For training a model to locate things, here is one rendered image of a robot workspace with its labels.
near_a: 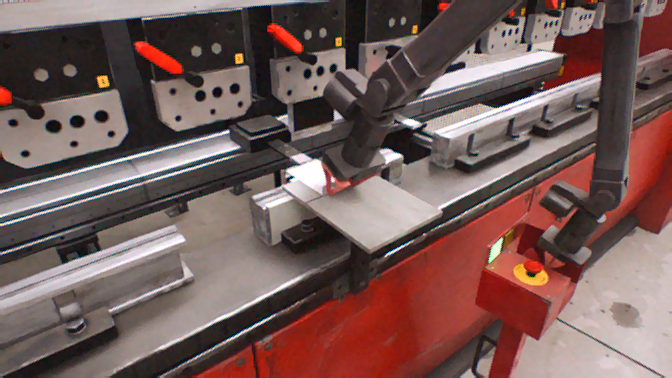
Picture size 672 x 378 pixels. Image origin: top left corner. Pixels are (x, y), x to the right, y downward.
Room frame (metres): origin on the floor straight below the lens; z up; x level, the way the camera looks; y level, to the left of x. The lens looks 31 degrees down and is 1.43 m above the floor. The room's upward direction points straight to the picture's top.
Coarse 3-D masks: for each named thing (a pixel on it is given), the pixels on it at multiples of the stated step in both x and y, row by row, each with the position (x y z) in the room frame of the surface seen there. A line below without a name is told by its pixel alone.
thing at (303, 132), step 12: (288, 108) 0.80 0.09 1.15; (300, 108) 0.80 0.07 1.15; (312, 108) 0.82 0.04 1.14; (324, 108) 0.84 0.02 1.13; (288, 120) 0.81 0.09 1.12; (300, 120) 0.80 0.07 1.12; (312, 120) 0.82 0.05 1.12; (324, 120) 0.84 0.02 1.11; (300, 132) 0.81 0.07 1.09; (312, 132) 0.83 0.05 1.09
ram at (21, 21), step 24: (48, 0) 0.55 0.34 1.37; (72, 0) 0.57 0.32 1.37; (96, 0) 0.59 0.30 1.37; (120, 0) 0.60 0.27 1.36; (144, 0) 0.62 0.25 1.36; (168, 0) 0.64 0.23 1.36; (192, 0) 0.66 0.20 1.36; (216, 0) 0.68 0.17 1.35; (240, 0) 0.71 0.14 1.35; (264, 0) 0.73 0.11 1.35; (288, 0) 0.76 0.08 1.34; (312, 0) 0.79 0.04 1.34; (0, 24) 0.52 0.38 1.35; (24, 24) 0.53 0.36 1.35; (48, 24) 0.55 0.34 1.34; (72, 24) 0.57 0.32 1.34
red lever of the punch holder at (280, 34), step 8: (272, 24) 0.71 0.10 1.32; (272, 32) 0.70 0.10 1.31; (280, 32) 0.70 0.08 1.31; (280, 40) 0.70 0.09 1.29; (288, 40) 0.71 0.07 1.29; (296, 40) 0.72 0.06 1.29; (288, 48) 0.72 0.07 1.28; (296, 48) 0.72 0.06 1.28; (304, 56) 0.73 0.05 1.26; (312, 56) 0.73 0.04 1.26; (312, 64) 0.73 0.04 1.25
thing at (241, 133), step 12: (252, 120) 1.03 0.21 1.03; (264, 120) 1.03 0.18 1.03; (276, 120) 1.03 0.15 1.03; (240, 132) 0.98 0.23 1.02; (252, 132) 0.96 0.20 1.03; (264, 132) 0.98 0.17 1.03; (276, 132) 0.99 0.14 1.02; (288, 132) 1.01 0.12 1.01; (240, 144) 0.98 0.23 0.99; (252, 144) 0.94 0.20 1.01; (264, 144) 0.96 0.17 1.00; (276, 144) 0.95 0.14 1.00; (288, 144) 0.95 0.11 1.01; (288, 156) 0.89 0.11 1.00; (300, 156) 0.89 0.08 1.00
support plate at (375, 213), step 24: (288, 192) 0.74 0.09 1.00; (312, 192) 0.74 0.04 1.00; (360, 192) 0.74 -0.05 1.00; (384, 192) 0.74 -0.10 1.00; (336, 216) 0.65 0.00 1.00; (360, 216) 0.65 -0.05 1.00; (384, 216) 0.65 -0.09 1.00; (408, 216) 0.65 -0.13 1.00; (432, 216) 0.65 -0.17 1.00; (360, 240) 0.58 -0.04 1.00; (384, 240) 0.58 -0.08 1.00
